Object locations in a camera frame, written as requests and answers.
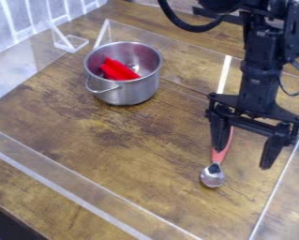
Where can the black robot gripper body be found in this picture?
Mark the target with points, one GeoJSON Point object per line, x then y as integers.
{"type": "Point", "coordinates": [253, 109]}

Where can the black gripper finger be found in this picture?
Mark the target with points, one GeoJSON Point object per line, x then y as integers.
{"type": "Point", "coordinates": [220, 131]}
{"type": "Point", "coordinates": [276, 142]}

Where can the pink handled metal spoon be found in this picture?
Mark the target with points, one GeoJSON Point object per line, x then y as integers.
{"type": "Point", "coordinates": [213, 176]}

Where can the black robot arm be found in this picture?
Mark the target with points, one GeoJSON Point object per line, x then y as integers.
{"type": "Point", "coordinates": [272, 44]}

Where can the clear acrylic barrier back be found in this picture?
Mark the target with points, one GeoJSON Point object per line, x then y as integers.
{"type": "Point", "coordinates": [204, 70]}

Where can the clear acrylic barrier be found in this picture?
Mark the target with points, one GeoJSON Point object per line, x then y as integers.
{"type": "Point", "coordinates": [122, 213]}
{"type": "Point", "coordinates": [204, 70]}

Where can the small silver metal pot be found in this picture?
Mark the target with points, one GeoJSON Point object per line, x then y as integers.
{"type": "Point", "coordinates": [142, 59]}

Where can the black strip on table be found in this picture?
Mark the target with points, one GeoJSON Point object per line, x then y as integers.
{"type": "Point", "coordinates": [206, 13]}

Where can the red object in pot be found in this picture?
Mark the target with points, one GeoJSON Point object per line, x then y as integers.
{"type": "Point", "coordinates": [116, 71]}

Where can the clear acrylic barrier front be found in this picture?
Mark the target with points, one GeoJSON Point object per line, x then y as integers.
{"type": "Point", "coordinates": [122, 213]}

